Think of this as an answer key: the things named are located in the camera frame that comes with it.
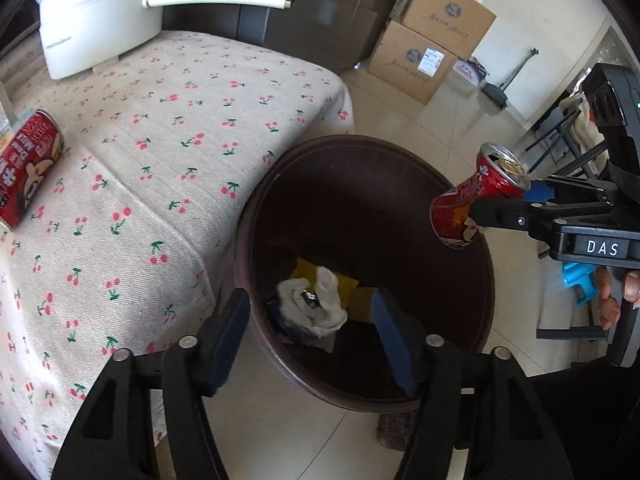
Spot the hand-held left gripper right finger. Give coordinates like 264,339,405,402
371,287,574,480

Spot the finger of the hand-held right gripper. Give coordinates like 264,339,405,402
525,172,616,206
470,195,608,243

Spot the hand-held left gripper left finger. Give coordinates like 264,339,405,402
50,287,251,480

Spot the red drink can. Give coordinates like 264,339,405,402
431,142,532,251

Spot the yellow packet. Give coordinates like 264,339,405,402
290,257,379,324

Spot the white tissue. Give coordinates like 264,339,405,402
276,266,349,339

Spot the brown round trash bin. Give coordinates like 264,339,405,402
234,134,496,414

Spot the person's right hand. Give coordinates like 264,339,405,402
594,266,640,332

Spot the brown floor mat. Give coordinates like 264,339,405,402
377,409,417,454

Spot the broom with dustpan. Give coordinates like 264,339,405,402
481,47,541,109

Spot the red and blue printed bag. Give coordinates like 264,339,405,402
452,57,489,87

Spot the person's dark clothing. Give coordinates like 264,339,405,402
530,355,640,480

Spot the cherry print tablecloth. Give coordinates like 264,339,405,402
0,30,356,467

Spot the large cardboard box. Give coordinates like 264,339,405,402
367,20,459,106

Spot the small cardboard box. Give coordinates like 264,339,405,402
400,0,498,61

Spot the red milk can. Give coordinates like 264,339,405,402
0,110,65,231

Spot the grey refrigerator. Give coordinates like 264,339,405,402
160,0,422,74

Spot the light blue carton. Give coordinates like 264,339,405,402
0,102,21,142

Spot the white electric cooking pot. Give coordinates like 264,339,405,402
36,0,297,81

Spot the black frame chair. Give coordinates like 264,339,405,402
524,94,612,177

